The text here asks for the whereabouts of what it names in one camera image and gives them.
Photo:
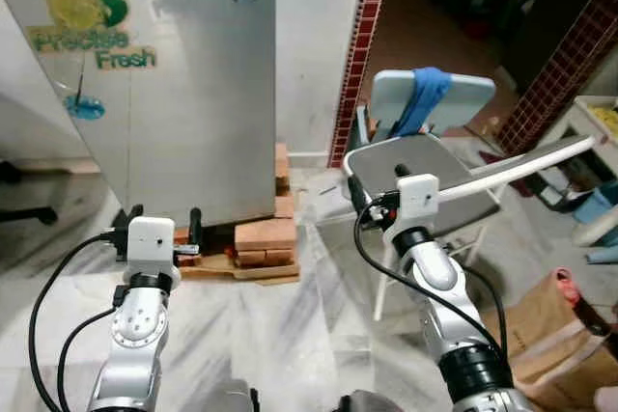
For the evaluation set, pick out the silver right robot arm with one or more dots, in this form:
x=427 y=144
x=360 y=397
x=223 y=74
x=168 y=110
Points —
x=435 y=272

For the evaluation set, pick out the red brick fridge base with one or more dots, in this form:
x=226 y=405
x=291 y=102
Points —
x=266 y=236

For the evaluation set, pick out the fridge door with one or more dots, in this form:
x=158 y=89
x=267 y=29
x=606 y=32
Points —
x=193 y=94

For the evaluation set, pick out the blue cloth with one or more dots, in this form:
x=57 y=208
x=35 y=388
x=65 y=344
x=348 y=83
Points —
x=425 y=98

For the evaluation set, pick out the blue bucket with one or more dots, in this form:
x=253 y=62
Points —
x=599 y=207

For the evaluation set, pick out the black chair base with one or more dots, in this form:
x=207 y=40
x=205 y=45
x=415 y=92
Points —
x=29 y=211

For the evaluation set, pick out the brown paper bag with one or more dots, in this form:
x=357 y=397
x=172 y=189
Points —
x=550 y=335

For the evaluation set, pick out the grey robot left leg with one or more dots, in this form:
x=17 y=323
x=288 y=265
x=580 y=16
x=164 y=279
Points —
x=230 y=399

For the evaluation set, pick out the grey robot leg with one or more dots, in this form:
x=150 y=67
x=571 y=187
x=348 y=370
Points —
x=372 y=402
x=230 y=399

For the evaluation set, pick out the grey robot right leg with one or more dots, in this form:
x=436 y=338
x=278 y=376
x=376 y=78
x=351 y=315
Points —
x=372 y=402

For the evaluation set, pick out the grey chair with white frame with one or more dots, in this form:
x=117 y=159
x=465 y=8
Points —
x=425 y=156

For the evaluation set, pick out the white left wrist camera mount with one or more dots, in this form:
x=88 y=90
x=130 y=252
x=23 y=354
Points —
x=152 y=243

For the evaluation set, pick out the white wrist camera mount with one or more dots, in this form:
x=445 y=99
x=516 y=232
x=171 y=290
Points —
x=418 y=202
x=152 y=243

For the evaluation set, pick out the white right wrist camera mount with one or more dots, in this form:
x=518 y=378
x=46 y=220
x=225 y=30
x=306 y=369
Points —
x=418 y=202

